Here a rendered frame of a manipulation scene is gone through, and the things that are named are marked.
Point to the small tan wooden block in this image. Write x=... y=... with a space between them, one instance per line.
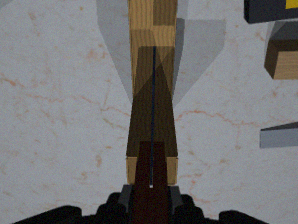
x=281 y=61

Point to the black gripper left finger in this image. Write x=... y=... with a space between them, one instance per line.
x=108 y=213

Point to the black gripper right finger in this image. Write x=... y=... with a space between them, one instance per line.
x=189 y=214

